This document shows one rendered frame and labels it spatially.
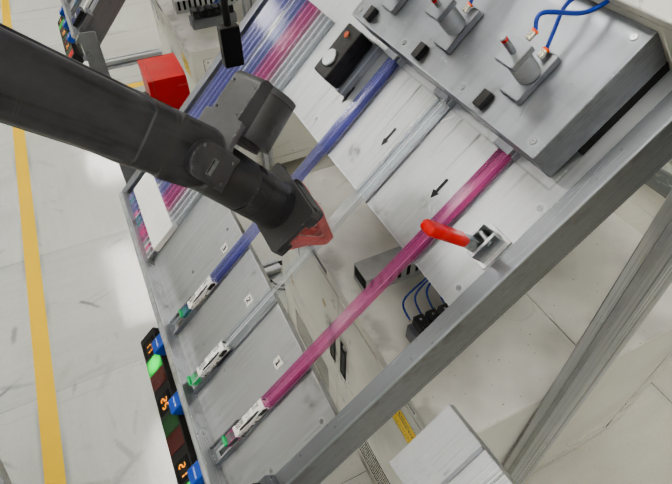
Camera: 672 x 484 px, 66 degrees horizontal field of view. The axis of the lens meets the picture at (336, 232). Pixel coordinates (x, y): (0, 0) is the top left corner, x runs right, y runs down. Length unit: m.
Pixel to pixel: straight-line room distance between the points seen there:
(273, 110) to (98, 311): 1.46
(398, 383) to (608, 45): 0.36
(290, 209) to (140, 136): 0.21
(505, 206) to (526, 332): 0.49
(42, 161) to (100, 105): 2.25
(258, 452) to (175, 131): 0.41
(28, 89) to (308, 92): 0.49
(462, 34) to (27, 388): 1.58
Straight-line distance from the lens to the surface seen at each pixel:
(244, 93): 0.51
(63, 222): 2.27
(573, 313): 1.06
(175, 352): 0.82
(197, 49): 1.86
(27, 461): 1.71
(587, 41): 0.52
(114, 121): 0.41
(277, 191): 0.55
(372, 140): 0.66
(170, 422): 0.85
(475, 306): 0.51
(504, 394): 0.92
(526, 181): 0.54
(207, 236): 0.85
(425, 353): 0.53
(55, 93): 0.38
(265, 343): 0.69
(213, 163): 0.46
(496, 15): 0.58
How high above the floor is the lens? 1.40
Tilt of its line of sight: 45 degrees down
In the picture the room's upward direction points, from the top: straight up
